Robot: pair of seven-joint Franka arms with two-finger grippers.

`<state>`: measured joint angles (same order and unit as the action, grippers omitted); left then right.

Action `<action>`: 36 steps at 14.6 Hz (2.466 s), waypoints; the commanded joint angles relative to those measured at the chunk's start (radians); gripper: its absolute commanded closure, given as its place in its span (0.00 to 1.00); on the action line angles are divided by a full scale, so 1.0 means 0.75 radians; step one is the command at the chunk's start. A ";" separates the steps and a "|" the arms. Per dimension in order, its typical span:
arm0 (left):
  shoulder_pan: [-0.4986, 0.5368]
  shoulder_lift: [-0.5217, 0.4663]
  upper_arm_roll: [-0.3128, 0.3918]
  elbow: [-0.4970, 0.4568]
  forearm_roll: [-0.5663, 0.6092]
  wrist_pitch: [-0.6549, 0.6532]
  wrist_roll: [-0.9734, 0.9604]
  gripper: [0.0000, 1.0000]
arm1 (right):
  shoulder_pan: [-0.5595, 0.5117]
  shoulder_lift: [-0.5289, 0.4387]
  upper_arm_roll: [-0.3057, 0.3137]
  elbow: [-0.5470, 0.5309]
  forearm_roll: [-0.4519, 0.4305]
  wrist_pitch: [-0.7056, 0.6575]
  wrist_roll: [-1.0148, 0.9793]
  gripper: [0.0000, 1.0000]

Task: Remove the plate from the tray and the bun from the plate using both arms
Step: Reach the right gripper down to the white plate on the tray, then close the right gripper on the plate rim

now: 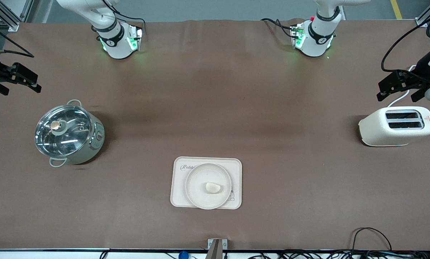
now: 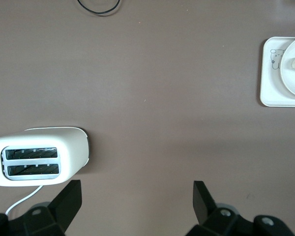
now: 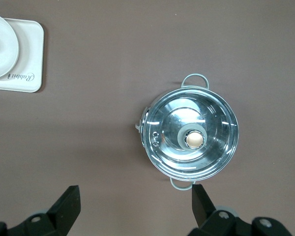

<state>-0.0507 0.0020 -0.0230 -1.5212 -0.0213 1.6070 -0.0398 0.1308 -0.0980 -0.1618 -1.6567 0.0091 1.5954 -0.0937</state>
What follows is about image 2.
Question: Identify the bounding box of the white two-slot toaster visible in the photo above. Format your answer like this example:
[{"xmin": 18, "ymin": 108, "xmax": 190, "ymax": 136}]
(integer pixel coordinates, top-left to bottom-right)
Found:
[{"xmin": 0, "ymin": 126, "xmax": 90, "ymax": 187}]

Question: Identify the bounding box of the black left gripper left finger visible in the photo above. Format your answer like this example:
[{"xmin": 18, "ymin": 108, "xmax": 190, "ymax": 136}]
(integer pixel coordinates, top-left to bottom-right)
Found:
[{"xmin": 23, "ymin": 180, "xmax": 83, "ymax": 236}]

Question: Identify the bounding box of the white round plate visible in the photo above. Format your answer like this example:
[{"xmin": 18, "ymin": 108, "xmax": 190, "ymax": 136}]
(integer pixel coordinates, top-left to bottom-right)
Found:
[{"xmin": 279, "ymin": 35, "xmax": 295, "ymax": 98}]

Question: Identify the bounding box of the beige rabbit print tray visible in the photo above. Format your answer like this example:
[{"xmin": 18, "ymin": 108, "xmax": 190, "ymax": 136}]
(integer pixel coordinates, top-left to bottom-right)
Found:
[{"xmin": 260, "ymin": 36, "xmax": 295, "ymax": 108}]

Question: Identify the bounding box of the white toaster power cable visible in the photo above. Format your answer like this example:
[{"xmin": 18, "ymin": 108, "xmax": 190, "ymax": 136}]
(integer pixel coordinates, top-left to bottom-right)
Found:
[{"xmin": 5, "ymin": 184, "xmax": 44, "ymax": 216}]

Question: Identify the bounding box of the thin black looped cable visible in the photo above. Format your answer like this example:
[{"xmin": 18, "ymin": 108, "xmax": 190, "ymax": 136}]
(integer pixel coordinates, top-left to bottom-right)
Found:
[{"xmin": 76, "ymin": 0, "xmax": 121, "ymax": 16}]

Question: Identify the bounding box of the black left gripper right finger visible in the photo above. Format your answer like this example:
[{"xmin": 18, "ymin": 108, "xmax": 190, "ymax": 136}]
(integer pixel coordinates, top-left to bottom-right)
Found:
[{"xmin": 186, "ymin": 180, "xmax": 256, "ymax": 236}]

